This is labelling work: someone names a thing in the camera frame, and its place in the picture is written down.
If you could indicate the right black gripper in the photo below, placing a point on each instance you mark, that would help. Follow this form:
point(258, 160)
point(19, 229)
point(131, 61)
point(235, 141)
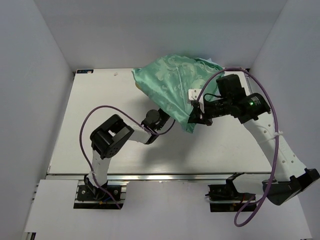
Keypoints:
point(196, 117)

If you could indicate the light blue pillowcase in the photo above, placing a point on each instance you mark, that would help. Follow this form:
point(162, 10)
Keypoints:
point(166, 82)

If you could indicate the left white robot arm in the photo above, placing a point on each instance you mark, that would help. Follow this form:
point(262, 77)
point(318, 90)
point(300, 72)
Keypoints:
point(108, 139)

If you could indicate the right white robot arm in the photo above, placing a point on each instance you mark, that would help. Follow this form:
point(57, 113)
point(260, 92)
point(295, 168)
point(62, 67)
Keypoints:
point(291, 176)

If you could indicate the left blue table sticker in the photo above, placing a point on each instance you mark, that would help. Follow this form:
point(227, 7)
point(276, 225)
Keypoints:
point(84, 71)

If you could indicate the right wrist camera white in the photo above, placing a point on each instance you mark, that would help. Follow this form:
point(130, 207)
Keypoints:
point(195, 99)

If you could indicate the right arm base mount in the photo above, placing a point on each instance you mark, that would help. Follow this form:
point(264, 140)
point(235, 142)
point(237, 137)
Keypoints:
point(224, 198)

